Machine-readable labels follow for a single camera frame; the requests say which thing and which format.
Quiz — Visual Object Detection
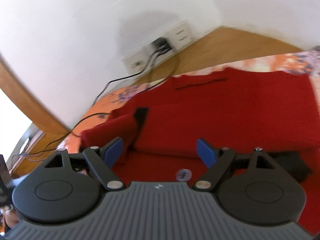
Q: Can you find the red knitted sweater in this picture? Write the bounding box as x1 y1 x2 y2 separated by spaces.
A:
79 68 319 233

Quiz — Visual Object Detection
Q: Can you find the orange floral bed sheet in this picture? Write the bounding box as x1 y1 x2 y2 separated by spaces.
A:
61 49 319 158

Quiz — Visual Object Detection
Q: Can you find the black charging cable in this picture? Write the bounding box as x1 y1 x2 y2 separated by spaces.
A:
91 49 161 107

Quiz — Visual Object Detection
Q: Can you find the black power adapter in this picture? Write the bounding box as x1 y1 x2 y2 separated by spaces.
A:
151 37 172 55

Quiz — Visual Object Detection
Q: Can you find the white wall socket panel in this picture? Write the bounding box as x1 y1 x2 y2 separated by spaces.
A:
123 21 195 75

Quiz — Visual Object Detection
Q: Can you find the wooden bed headboard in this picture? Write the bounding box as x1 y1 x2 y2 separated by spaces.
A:
0 55 72 137

